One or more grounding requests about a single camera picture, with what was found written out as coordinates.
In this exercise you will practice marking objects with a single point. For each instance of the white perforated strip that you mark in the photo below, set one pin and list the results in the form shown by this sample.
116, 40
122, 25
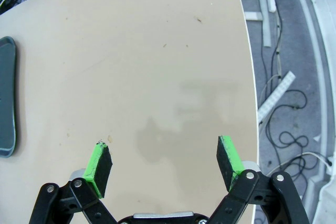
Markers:
278, 92

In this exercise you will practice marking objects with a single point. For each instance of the black plastic serving tray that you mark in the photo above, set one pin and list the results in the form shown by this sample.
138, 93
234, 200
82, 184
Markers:
6, 90

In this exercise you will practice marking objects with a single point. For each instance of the short grey duct piece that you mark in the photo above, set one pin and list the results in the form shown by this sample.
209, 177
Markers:
253, 16

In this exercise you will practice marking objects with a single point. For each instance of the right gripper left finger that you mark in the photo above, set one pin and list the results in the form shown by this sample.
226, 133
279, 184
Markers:
98, 166

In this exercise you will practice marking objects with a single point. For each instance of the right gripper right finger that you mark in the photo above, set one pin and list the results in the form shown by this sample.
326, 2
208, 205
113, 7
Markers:
231, 161

